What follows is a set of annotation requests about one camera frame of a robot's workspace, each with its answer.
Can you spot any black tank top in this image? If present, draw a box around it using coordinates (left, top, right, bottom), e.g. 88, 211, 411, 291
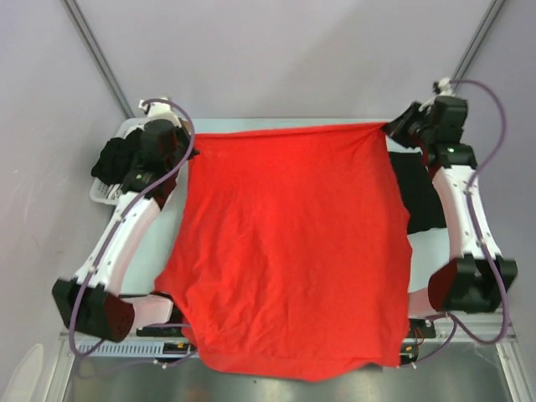
389, 152, 446, 235

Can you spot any red garment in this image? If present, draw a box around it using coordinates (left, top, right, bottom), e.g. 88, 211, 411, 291
155, 123, 412, 381

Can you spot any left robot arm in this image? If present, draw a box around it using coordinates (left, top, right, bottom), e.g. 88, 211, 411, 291
52, 98, 197, 343

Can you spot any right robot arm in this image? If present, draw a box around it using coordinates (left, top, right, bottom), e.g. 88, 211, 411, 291
382, 78, 518, 336

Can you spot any striped black white garment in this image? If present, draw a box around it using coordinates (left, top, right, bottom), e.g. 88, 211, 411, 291
106, 183, 122, 200

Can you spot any white laundry basket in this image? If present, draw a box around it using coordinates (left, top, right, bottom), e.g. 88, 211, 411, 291
89, 118, 146, 206

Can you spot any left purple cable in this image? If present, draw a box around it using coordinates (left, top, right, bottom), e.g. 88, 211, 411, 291
68, 97, 199, 371

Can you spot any right aluminium frame post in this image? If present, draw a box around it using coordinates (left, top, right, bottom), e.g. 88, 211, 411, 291
452, 0, 509, 80

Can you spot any aluminium frame post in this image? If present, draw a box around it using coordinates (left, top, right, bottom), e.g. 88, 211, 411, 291
60, 0, 135, 118
452, 0, 509, 80

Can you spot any left aluminium frame post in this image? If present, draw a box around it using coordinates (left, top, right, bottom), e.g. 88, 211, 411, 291
60, 0, 135, 118

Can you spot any slotted cable duct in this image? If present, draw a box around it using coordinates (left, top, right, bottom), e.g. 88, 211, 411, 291
77, 339, 419, 358

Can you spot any aluminium extrusion rail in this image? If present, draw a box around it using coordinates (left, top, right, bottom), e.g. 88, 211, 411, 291
59, 309, 516, 342

